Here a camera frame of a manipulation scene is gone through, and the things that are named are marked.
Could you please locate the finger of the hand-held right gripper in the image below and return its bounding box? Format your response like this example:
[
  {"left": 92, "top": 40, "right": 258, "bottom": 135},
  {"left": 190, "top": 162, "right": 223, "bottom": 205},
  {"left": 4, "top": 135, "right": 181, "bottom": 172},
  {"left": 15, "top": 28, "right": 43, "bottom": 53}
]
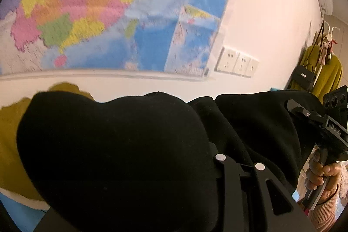
[{"left": 284, "top": 99, "right": 328, "bottom": 128}]

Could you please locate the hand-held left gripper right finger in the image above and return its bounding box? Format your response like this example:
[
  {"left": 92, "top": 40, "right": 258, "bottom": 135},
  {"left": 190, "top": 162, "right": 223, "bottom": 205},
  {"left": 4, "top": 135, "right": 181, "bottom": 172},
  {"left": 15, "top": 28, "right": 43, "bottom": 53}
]
[{"left": 214, "top": 153, "right": 317, "bottom": 232}]

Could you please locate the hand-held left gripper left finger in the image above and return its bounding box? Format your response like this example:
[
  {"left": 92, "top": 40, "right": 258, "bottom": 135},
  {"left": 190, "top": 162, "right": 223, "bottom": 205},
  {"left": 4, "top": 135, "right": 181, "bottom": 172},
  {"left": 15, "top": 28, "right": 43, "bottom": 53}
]
[{"left": 41, "top": 209, "right": 93, "bottom": 232}]

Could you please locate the black garment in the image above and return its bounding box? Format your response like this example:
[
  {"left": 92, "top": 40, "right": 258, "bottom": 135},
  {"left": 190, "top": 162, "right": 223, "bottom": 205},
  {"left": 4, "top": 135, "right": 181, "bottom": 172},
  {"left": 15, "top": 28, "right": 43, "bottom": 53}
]
[{"left": 16, "top": 91, "right": 327, "bottom": 232}]

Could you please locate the person's right forearm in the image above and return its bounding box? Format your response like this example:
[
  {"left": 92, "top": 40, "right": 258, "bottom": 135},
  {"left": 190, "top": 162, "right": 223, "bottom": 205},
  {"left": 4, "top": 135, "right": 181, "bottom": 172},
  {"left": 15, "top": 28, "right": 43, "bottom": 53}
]
[{"left": 308, "top": 167, "right": 348, "bottom": 232}]

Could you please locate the black shoulder bag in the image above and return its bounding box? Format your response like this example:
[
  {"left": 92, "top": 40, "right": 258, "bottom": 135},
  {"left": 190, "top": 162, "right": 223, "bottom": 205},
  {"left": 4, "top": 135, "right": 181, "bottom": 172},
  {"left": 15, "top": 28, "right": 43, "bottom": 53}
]
[{"left": 292, "top": 65, "right": 317, "bottom": 92}]

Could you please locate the person's right hand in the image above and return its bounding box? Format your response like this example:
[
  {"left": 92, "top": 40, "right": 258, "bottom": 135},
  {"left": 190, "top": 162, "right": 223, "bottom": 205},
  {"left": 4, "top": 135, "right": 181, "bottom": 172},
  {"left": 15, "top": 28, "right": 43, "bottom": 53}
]
[{"left": 304, "top": 149, "right": 342, "bottom": 196}]

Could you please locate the hanging yellow garment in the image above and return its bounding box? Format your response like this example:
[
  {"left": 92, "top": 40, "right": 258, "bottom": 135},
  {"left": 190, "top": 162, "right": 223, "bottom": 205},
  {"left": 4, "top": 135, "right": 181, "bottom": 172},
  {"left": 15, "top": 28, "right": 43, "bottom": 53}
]
[{"left": 288, "top": 44, "right": 344, "bottom": 99}]

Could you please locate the blue flowered bed sheet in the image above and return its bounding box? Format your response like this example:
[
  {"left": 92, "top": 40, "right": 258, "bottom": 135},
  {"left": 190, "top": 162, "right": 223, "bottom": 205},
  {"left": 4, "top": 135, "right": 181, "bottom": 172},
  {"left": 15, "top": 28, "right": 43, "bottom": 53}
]
[{"left": 0, "top": 191, "right": 51, "bottom": 230}]

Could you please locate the pale pink hanging cloth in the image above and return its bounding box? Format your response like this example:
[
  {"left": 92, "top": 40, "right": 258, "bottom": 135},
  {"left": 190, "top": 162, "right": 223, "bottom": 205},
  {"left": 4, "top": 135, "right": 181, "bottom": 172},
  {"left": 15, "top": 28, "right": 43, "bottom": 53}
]
[{"left": 318, "top": 36, "right": 338, "bottom": 65}]

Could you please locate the white coat rack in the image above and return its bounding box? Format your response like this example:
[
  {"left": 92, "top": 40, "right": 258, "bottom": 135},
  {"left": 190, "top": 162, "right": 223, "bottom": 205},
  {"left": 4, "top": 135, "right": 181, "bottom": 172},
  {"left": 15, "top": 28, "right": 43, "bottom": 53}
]
[{"left": 311, "top": 20, "right": 341, "bottom": 92}]

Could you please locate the mustard yellow garment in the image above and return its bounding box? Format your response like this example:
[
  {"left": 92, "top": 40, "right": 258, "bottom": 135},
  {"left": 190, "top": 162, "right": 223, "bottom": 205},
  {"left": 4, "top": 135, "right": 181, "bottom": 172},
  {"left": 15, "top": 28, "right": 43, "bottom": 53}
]
[{"left": 0, "top": 82, "right": 95, "bottom": 203}]

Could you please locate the white wall socket plate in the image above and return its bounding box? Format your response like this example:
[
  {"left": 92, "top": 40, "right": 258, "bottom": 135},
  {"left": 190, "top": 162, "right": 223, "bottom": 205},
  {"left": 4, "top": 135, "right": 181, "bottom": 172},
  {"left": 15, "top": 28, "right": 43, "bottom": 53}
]
[
  {"left": 215, "top": 46, "right": 240, "bottom": 73},
  {"left": 246, "top": 58, "right": 259, "bottom": 78},
  {"left": 234, "top": 53, "right": 252, "bottom": 76}
]

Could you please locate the colourful wall map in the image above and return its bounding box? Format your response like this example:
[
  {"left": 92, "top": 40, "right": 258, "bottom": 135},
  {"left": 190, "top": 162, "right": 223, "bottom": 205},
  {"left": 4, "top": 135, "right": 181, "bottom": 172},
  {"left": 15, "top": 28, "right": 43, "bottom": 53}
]
[{"left": 0, "top": 0, "right": 244, "bottom": 83}]

